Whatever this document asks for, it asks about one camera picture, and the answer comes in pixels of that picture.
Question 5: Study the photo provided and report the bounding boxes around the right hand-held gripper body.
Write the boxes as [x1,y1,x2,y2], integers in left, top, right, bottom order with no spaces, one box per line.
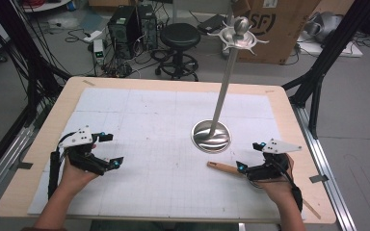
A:
[246,138,304,183]

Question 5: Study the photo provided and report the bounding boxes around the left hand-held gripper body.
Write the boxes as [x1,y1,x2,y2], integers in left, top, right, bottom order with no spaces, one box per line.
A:
[57,126,111,176]

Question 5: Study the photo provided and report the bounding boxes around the wooden stick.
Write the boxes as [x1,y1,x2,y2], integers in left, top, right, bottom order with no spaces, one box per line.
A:
[206,160,245,177]

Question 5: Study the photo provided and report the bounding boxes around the person's left hand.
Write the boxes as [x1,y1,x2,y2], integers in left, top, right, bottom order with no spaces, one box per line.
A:
[58,143,101,195]

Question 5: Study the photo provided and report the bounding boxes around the person's right hand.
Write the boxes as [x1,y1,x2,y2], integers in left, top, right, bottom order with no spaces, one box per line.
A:
[257,152,299,207]

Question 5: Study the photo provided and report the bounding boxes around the white grid mat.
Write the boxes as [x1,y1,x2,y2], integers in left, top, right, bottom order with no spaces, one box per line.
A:
[26,87,306,221]

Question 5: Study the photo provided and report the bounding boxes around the thin wooden strip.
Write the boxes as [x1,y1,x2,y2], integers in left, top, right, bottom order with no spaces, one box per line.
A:
[302,198,323,221]

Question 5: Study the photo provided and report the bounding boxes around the silver metal stand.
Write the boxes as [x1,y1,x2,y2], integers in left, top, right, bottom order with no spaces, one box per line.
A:
[190,15,270,154]

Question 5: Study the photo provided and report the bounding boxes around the white device with green light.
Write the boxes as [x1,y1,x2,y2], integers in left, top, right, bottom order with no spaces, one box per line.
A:
[92,38,106,65]

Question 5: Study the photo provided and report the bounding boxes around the white power strip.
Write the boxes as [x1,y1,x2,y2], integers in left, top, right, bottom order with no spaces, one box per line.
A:
[83,30,103,44]

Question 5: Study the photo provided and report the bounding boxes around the large black computer tower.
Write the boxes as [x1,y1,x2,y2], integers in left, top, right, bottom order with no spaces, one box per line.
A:
[107,5,143,61]

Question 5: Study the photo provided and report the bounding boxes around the slim black computer tower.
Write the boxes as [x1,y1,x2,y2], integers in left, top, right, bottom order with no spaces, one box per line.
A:
[137,3,159,51]

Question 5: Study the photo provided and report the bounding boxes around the brown cardboard box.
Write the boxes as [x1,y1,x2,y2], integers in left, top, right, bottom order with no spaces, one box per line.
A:
[231,0,323,65]

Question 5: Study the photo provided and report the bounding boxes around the white flat board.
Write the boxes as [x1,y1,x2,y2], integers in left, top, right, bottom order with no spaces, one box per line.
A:
[296,31,364,59]

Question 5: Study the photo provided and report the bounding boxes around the black round stool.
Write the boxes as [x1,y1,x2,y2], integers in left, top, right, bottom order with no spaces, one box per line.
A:
[154,22,202,82]

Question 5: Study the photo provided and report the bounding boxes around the black flat device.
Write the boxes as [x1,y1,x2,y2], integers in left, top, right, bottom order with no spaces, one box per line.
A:
[197,13,227,35]

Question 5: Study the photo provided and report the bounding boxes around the silver grey rounded appliance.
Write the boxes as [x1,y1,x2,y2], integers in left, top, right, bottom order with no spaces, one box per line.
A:
[304,11,345,43]

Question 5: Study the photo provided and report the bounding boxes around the black cable sleeve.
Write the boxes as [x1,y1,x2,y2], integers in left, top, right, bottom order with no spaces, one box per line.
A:
[46,132,78,200]

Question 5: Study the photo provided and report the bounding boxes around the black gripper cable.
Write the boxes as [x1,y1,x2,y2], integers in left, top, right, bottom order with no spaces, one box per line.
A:
[271,157,304,214]

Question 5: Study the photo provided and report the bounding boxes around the aluminium rail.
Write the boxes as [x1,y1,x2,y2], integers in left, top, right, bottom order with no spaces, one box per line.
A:
[290,103,358,231]
[0,125,36,210]

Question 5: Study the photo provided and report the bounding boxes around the bundle of black floor cables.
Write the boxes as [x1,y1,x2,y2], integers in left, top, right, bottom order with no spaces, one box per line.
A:
[65,27,174,79]

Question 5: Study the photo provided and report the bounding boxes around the black metal frame post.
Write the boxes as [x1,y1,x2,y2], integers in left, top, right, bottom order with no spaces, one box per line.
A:
[281,0,370,140]
[0,0,72,129]

